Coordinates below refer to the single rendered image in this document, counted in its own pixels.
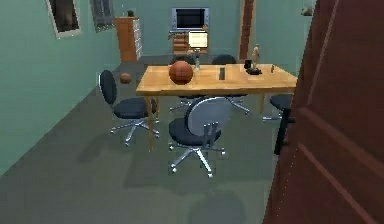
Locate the tan figure statue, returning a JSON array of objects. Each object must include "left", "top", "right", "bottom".
[{"left": 244, "top": 43, "right": 263, "bottom": 76}]

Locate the white framed dark picture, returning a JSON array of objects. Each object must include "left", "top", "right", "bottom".
[{"left": 45, "top": 0, "right": 83, "bottom": 39}]

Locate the black door handle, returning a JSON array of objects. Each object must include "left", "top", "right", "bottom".
[{"left": 273, "top": 108, "right": 296, "bottom": 156}]

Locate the grey television set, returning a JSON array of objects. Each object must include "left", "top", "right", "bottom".
[{"left": 171, "top": 7, "right": 211, "bottom": 32}]

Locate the black office chair grey back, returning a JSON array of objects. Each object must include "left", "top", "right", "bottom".
[{"left": 167, "top": 96, "right": 233, "bottom": 179}]

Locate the grey framed picture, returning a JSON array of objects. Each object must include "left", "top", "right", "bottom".
[{"left": 89, "top": 0, "right": 116, "bottom": 33}]

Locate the wooden table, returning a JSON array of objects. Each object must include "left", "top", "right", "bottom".
[{"left": 135, "top": 63, "right": 299, "bottom": 153}]

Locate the wooden television stand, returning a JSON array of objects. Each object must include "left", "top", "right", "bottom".
[{"left": 168, "top": 29, "right": 210, "bottom": 56}]

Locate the white box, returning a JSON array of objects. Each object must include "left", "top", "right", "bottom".
[{"left": 188, "top": 31, "right": 209, "bottom": 49}]

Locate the wooden chest of drawers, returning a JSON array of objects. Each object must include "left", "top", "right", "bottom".
[{"left": 114, "top": 16, "right": 144, "bottom": 63}]

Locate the dark red room door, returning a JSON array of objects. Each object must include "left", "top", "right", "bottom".
[{"left": 262, "top": 0, "right": 384, "bottom": 224}]

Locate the brown room door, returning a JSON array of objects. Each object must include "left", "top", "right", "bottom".
[{"left": 238, "top": 0, "right": 257, "bottom": 61}]

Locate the clear glass bottle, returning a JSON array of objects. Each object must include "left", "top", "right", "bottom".
[{"left": 193, "top": 48, "right": 202, "bottom": 71}]

